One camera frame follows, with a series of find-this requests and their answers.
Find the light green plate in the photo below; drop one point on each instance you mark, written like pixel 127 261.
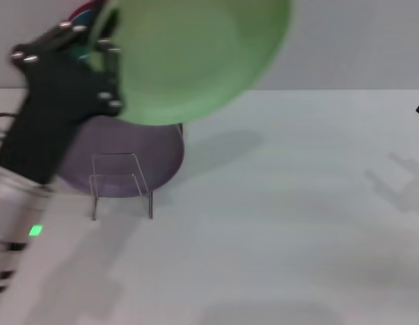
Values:
pixel 195 61

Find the lilac plate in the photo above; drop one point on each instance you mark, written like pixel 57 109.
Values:
pixel 128 142

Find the red plate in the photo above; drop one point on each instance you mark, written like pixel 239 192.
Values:
pixel 77 11

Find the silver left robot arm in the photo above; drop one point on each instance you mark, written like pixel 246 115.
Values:
pixel 16 210

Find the clear acrylic plate rack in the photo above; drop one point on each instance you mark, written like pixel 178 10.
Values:
pixel 150 203

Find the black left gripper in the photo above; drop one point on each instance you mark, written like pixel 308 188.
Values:
pixel 53 111

